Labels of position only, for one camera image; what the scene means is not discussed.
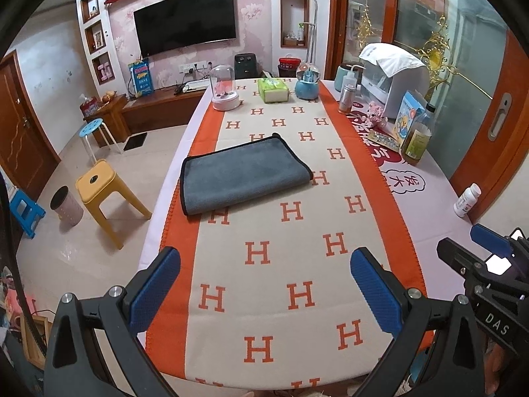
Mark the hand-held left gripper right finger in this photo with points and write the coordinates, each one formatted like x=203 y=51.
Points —
x=375 y=291

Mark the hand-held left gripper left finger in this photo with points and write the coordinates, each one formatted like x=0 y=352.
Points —
x=153 y=291

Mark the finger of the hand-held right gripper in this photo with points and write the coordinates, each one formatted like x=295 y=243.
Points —
x=489 y=238
x=456 y=256

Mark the grey towel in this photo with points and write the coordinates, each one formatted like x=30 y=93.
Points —
x=244 y=173

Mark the white pill bottle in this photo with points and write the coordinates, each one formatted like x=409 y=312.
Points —
x=466 y=202

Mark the orange beige printed blanket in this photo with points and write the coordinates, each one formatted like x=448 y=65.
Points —
x=285 y=256

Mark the yellow oil bottle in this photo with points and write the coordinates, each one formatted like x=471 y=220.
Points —
x=416 y=144

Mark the pink waste bin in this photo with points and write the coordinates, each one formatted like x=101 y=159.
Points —
x=66 y=209

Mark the yellow plastic stool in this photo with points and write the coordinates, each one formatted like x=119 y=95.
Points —
x=99 y=184

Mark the blister pill pack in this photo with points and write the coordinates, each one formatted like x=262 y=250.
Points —
x=384 y=139

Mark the blue carton box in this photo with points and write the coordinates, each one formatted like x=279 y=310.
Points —
x=407 y=115

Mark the blue step stool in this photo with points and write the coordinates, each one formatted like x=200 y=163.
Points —
x=25 y=213

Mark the black floor mat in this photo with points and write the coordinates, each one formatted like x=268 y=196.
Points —
x=135 y=141

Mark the pink plush toy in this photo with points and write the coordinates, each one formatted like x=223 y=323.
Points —
x=377 y=113

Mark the blue round stool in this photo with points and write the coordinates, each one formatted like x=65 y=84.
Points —
x=91 y=127

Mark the wooden side table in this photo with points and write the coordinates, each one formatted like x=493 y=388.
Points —
x=111 y=118

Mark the white countertop appliance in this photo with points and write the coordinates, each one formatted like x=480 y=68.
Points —
x=401 y=82

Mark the wooden television cabinet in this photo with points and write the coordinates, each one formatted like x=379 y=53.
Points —
x=161 y=107

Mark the red snack bag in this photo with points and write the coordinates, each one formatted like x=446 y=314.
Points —
x=89 y=106

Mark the gold door ornament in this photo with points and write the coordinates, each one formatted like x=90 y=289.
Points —
x=436 y=47

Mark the brown wooden door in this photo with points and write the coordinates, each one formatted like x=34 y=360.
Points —
x=20 y=132

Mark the white set-top box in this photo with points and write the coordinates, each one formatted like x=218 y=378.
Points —
x=194 y=87

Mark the glass sliding door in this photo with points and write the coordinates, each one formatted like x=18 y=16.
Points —
x=463 y=29

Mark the blue toy box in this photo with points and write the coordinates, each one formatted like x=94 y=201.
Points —
x=141 y=77

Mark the glass dome ornament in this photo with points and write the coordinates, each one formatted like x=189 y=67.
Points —
x=224 y=87

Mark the blue snow globe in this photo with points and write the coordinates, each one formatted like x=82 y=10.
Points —
x=306 y=84

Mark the green tissue box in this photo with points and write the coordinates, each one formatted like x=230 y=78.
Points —
x=272 y=90

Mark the red lidded container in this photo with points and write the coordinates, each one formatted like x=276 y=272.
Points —
x=290 y=68

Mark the black air fryer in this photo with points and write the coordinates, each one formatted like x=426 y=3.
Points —
x=245 y=66

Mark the tall clear bent tube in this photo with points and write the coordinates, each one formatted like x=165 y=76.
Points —
x=310 y=37

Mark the white curved niche shelf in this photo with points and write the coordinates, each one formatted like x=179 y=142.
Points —
x=96 y=25

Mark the wooden frame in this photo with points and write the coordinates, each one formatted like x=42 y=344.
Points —
x=35 y=341

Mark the black wall television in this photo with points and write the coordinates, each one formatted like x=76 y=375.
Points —
x=186 y=20

